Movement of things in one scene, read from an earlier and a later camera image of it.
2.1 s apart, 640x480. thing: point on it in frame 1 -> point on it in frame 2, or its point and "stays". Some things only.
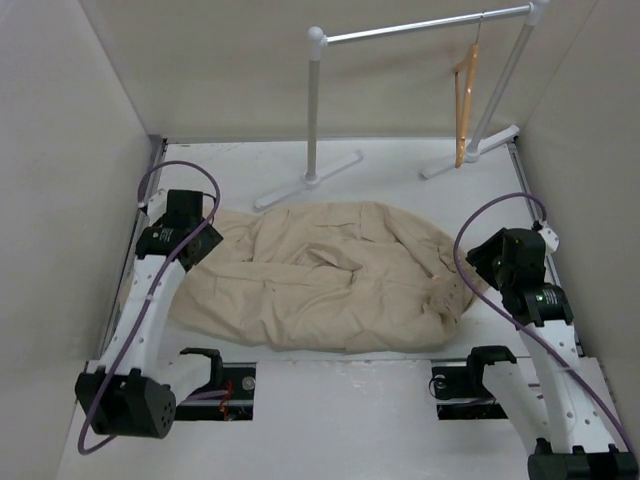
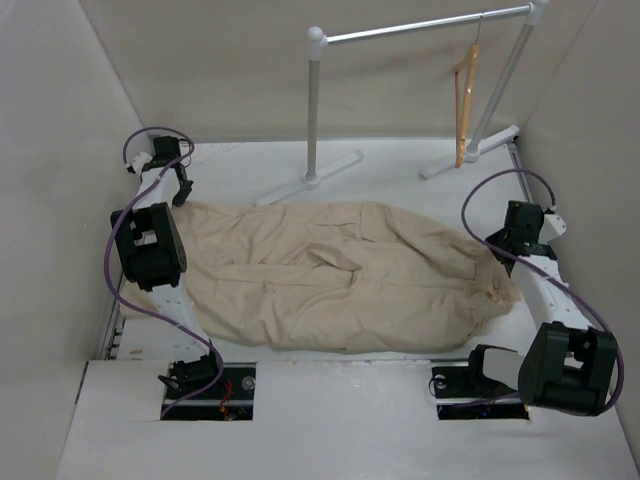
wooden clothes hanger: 472,61 stays
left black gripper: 209,242 -> 182,197
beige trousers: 351,276 stays
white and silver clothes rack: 317,39 stays
